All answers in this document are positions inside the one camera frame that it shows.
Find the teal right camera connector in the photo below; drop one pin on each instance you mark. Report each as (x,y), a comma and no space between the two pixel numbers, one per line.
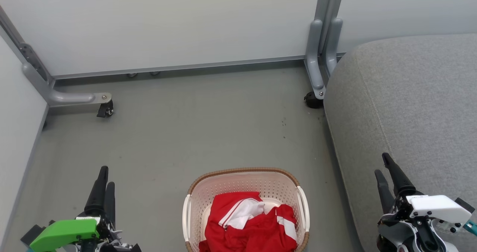
(471,227)

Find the grey fabric sofa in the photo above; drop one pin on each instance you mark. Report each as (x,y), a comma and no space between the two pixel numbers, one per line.
(410,103)

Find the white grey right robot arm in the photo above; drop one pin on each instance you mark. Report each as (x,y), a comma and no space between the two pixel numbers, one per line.
(391,233)

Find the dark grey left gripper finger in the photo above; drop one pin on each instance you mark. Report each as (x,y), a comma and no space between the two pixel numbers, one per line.
(110,203)
(97,196)

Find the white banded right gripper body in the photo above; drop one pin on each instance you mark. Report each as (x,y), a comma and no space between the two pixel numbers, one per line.
(436,207)

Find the grey partition bottom rail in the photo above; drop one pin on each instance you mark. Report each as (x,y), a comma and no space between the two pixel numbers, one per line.
(186,66)

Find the black caster wheel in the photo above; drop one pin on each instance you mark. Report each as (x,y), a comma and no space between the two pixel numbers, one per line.
(312,101)
(105,109)

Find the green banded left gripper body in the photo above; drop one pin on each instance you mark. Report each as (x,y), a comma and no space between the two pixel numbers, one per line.
(65,233)

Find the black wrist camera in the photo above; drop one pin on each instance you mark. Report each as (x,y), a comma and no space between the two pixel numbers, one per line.
(465,204)
(32,235)

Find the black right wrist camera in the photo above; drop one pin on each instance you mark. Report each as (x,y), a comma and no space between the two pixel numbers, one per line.
(465,204)

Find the grey partition post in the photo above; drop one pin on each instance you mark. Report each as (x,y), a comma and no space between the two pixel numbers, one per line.
(328,6)

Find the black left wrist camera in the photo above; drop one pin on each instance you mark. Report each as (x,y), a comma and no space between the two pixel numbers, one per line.
(32,235)

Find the white plastic laundry basket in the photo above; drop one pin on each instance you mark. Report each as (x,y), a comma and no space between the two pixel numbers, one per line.
(242,183)

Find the grey partition foot with caster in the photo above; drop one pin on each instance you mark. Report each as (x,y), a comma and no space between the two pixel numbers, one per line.
(26,54)

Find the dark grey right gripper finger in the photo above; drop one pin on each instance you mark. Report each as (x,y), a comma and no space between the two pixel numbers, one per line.
(398,177)
(384,192)

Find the red white-striped shorts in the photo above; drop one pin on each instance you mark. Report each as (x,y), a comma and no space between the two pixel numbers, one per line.
(261,235)

